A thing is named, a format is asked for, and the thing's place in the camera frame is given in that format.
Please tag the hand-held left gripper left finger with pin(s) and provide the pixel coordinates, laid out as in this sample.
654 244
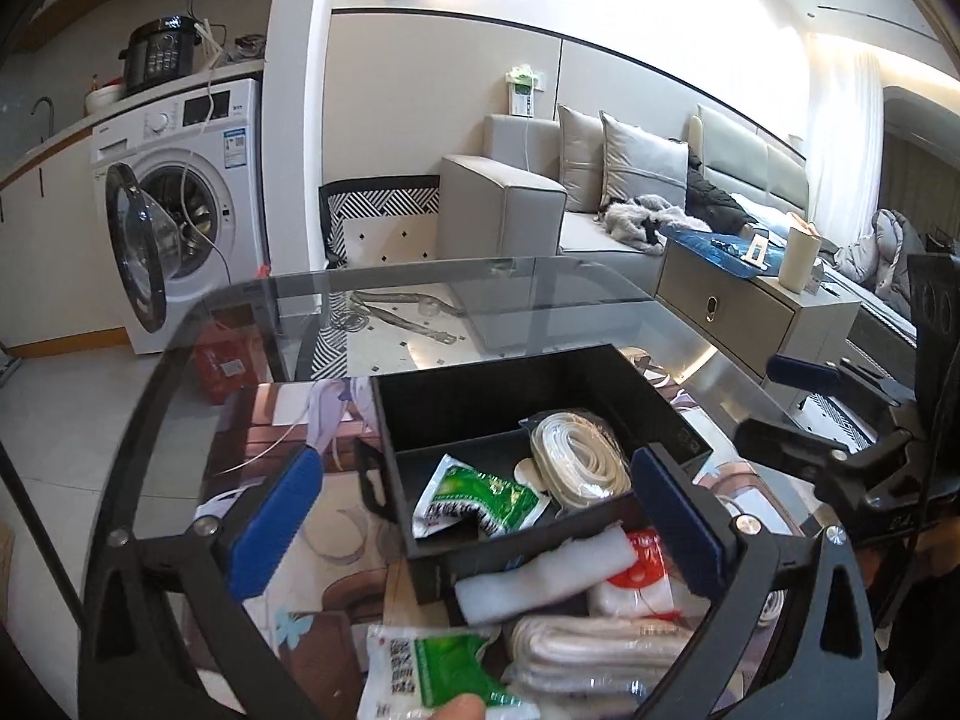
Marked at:
274 521

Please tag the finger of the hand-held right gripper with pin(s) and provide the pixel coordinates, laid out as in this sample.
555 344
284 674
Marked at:
799 372
787 446

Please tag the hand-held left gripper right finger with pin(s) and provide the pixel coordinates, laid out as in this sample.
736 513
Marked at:
679 529

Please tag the white cotton block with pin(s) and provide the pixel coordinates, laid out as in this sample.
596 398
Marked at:
525 577

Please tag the black divided organizer box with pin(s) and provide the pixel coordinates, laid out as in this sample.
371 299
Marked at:
465 397

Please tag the person's left hand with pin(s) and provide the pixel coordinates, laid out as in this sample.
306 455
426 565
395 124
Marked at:
457 709

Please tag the red and white packet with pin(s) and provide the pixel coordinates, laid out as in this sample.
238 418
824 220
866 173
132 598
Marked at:
637 577

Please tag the grey side cabinet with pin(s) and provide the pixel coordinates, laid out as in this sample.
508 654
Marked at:
735 315

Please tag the printed table mat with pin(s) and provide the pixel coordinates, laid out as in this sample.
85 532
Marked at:
330 592

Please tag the beige cylinder cup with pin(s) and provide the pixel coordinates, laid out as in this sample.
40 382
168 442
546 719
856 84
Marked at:
797 259

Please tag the grey down jacket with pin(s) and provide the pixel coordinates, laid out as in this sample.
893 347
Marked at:
881 255

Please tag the blue tray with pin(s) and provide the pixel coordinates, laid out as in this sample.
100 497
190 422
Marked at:
705 249

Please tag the red bag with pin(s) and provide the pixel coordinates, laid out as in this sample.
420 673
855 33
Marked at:
225 364

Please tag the black jacket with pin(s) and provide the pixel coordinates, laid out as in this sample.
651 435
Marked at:
716 195

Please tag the green and white packet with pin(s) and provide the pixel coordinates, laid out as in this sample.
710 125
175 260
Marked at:
435 667
480 495

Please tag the grey furry item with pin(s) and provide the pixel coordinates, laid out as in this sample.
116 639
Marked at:
645 217

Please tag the white curtain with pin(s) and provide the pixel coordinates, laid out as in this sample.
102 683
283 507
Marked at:
847 150

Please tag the wide grey cushion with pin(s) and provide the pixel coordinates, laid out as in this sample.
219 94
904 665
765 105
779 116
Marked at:
645 165

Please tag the narrow grey cushion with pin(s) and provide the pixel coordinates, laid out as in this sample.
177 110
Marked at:
581 157

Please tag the beige sofa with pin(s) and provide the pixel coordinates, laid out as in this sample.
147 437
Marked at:
502 240

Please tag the white washing machine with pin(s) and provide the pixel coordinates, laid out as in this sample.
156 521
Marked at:
217 187

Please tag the white kitchen counter cabinet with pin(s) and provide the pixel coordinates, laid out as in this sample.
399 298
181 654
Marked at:
52 240

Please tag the white bowl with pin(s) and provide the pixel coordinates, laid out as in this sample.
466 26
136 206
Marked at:
105 99

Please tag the kitchen faucet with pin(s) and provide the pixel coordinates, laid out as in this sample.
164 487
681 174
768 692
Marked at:
46 109

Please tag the black pressure cooker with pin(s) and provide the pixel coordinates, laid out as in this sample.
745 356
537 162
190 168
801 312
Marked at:
161 52

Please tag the green and white wall holder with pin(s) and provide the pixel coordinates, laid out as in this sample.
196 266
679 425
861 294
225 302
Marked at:
523 94

